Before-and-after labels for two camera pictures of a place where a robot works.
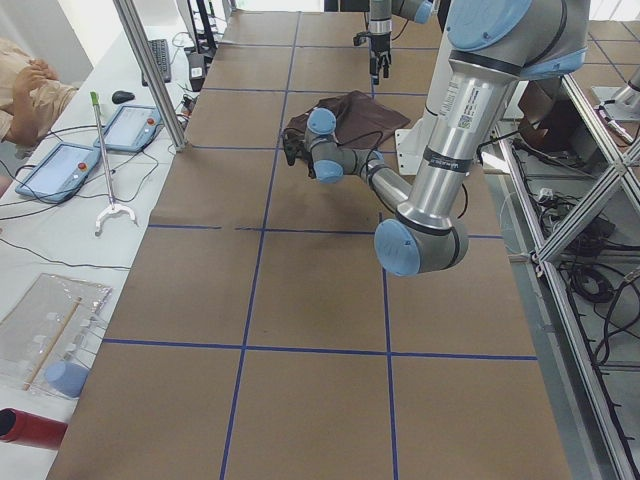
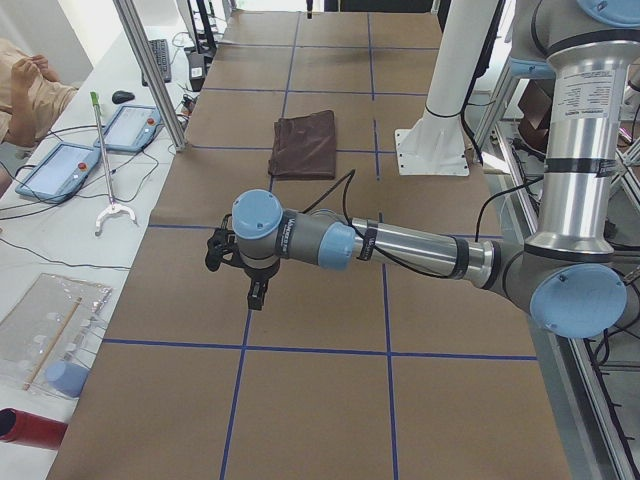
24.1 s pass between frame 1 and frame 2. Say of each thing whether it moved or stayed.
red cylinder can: stayed
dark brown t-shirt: moved
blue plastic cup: stayed
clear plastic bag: stayed
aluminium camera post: stayed
